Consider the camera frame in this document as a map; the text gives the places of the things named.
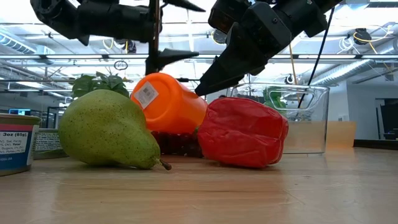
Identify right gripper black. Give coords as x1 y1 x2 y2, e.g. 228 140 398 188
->
194 1 295 97

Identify hanging black cable loop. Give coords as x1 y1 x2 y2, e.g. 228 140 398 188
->
113 60 129 72

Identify yellow cable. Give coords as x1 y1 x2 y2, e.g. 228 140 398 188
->
288 43 302 103

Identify clear plastic bin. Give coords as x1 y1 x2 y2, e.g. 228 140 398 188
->
226 83 330 155

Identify silver ventilation duct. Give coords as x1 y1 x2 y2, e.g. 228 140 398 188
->
310 58 398 86

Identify green speckled pear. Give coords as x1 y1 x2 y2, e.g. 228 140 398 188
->
58 89 172 171

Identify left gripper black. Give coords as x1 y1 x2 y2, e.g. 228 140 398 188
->
76 0 206 75

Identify computer monitor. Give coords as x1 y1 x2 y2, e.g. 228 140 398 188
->
8 108 31 116

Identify red bell pepper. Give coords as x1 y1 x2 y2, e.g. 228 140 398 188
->
197 96 289 169

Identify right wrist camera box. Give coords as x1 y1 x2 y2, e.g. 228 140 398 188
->
207 0 251 34

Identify gold can green label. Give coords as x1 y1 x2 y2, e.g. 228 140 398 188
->
33 128 69 161

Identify green plastic bottle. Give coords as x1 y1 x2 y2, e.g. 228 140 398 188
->
262 86 287 110

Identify tall can blue pink label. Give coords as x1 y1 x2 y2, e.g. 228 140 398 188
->
0 113 41 177

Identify dark red grape bunch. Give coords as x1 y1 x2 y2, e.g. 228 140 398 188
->
151 129 205 158

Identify green potted plant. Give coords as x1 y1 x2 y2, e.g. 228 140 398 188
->
72 71 131 99

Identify black ceiling cable reel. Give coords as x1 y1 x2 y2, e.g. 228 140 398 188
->
212 29 228 45
353 28 373 46
113 39 137 54

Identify dark desk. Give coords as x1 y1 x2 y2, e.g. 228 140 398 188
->
353 139 398 149

